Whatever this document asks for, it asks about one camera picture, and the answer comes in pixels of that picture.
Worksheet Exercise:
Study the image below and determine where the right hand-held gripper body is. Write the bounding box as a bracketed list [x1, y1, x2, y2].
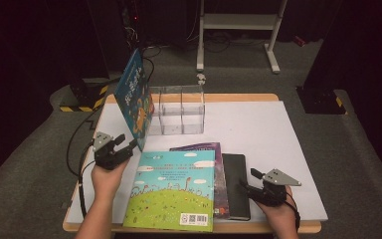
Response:
[246, 168, 302, 208]

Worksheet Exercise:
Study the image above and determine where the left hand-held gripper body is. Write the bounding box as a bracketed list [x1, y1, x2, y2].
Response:
[93, 131, 135, 171]

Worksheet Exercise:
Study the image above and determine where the thick black book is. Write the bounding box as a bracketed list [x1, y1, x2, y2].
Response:
[221, 152, 252, 222]

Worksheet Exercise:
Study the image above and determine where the purple paperback book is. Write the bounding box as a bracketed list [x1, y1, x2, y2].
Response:
[168, 141, 231, 219]

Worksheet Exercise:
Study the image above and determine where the dark blue picture book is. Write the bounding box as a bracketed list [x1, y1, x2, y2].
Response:
[113, 48, 155, 152]

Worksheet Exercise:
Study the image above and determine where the green and blue picture book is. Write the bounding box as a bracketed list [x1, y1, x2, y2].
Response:
[122, 149, 217, 233]

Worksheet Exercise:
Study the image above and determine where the clear acrylic book rack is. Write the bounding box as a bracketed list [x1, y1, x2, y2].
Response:
[147, 85, 207, 136]

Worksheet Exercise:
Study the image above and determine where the person's right hand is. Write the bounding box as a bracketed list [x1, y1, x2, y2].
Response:
[254, 184, 300, 232]

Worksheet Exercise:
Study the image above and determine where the person's left hand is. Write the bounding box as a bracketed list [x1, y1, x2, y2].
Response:
[91, 159, 131, 202]

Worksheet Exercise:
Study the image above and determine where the white table board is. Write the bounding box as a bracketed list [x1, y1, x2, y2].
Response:
[67, 101, 329, 224]

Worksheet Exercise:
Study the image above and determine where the black yellow striped stand base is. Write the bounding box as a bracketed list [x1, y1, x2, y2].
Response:
[295, 85, 348, 116]
[59, 78, 109, 114]

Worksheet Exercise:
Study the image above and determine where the dark equipment rack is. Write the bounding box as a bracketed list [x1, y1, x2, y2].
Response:
[89, 0, 147, 74]

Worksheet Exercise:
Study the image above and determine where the dark curtain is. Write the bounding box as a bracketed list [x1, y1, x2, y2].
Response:
[0, 0, 110, 200]
[302, 0, 382, 187]

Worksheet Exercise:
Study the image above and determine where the small red object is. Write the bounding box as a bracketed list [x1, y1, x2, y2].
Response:
[292, 34, 307, 48]

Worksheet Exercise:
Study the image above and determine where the white metal stand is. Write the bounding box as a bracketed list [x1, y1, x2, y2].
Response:
[196, 0, 288, 75]

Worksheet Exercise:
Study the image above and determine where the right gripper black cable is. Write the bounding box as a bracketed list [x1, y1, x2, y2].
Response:
[285, 192, 302, 233]

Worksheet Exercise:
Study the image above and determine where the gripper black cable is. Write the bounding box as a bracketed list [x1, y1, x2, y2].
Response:
[78, 140, 97, 218]
[285, 192, 302, 233]

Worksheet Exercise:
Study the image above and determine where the long black floor cable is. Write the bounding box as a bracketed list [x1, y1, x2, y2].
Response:
[66, 46, 163, 177]

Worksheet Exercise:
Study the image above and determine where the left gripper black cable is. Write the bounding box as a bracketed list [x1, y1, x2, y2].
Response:
[78, 140, 97, 218]

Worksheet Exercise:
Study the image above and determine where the black cable coil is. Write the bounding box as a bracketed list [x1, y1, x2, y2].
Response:
[204, 31, 234, 54]

